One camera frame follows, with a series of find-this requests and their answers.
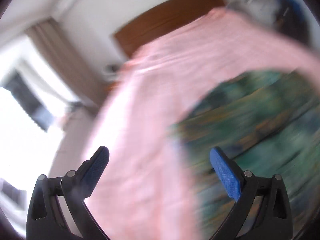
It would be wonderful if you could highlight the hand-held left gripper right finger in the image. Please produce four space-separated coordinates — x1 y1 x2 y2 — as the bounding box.
209 147 294 240

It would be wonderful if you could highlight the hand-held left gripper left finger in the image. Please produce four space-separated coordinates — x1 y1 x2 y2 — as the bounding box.
26 146 111 240

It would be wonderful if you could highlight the green printed padded jacket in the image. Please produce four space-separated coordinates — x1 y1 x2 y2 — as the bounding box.
167 67 320 240

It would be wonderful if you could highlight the white window seat cabinet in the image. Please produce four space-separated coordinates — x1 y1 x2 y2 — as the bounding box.
47 105 102 180

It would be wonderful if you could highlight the pink striped quilt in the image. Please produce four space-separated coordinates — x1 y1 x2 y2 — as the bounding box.
86 7 320 240

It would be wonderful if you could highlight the wooden nightstand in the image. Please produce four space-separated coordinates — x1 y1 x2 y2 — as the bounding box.
104 81 121 93

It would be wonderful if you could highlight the white round fan heater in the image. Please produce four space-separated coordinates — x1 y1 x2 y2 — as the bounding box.
103 64 121 77

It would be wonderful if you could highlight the dark framed window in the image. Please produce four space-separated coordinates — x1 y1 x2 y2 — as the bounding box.
0 57 83 160

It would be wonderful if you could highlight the beige curtain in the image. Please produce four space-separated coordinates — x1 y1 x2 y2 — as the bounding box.
25 17 106 111

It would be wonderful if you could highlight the wooden bed headboard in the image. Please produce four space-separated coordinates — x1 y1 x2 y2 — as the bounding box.
112 0 226 58

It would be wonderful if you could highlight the black hanging jacket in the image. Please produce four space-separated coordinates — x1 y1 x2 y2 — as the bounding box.
272 0 316 47

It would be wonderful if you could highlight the white desk with drawers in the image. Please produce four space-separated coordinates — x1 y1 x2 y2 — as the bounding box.
226 0 278 26

